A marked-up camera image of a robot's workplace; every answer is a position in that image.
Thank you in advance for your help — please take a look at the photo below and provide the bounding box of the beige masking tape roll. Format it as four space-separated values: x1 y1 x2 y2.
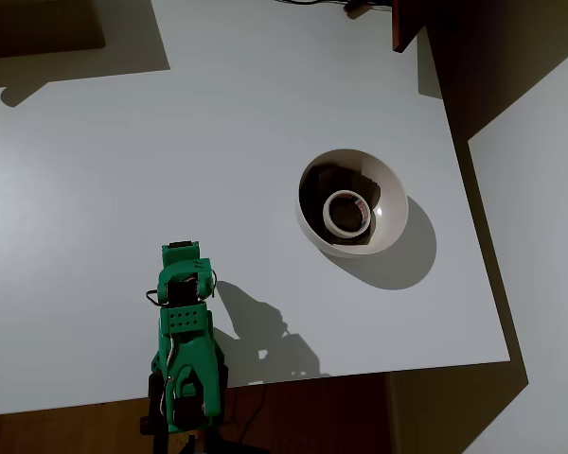
322 189 374 239

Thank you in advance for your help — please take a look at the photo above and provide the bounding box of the black table clamp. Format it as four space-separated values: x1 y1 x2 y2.
211 362 230 454
139 372 169 454

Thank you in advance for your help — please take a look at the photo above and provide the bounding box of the beige bowl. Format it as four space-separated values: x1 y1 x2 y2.
295 148 410 257

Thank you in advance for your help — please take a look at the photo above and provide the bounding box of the dark furniture block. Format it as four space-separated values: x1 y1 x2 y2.
0 0 108 61

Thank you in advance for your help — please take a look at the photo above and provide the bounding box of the red-brown wooden board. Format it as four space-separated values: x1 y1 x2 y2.
391 0 430 54

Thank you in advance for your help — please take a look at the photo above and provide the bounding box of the forearm servo cable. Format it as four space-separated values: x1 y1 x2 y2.
145 288 180 379

